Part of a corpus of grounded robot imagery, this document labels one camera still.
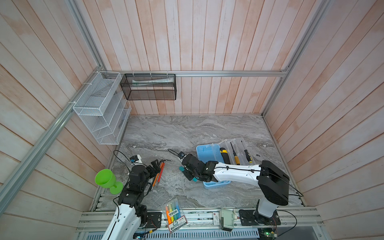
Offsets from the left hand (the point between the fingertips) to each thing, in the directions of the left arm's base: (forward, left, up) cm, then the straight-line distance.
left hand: (152, 166), depth 82 cm
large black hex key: (+8, -5, -9) cm, 13 cm away
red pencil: (0, -3, -10) cm, 11 cm away
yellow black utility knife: (+7, -42, -1) cm, 43 cm away
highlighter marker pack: (-25, -13, -8) cm, 29 cm away
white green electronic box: (-25, -38, -3) cm, 46 cm away
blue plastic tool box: (+14, -33, -8) cm, 37 cm away
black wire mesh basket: (+53, +8, +16) cm, 56 cm away
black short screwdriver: (+4, -54, +3) cm, 55 cm away
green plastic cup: (-8, +23, +2) cm, 24 cm away
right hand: (+1, -19, -3) cm, 19 cm away
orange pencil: (-2, -2, -9) cm, 9 cm away
